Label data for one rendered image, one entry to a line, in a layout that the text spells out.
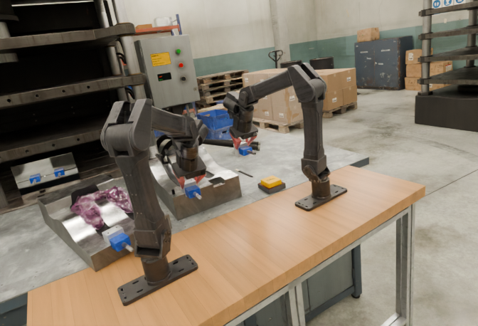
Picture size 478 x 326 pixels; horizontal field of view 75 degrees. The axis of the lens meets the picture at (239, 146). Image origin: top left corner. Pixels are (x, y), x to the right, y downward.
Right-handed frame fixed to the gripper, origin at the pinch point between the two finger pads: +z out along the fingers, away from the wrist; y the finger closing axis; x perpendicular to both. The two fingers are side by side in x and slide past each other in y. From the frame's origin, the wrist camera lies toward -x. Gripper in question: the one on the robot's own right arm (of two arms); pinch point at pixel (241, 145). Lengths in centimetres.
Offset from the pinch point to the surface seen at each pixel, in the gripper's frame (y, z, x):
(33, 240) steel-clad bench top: 82, 18, -3
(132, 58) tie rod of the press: 24, -9, -73
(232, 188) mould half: 13.5, 3.0, 17.2
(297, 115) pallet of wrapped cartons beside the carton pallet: -248, 195, -212
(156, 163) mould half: 33.1, 9.5, -14.0
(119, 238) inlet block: 56, -4, 25
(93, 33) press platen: 38, -18, -89
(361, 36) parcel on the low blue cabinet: -576, 178, -394
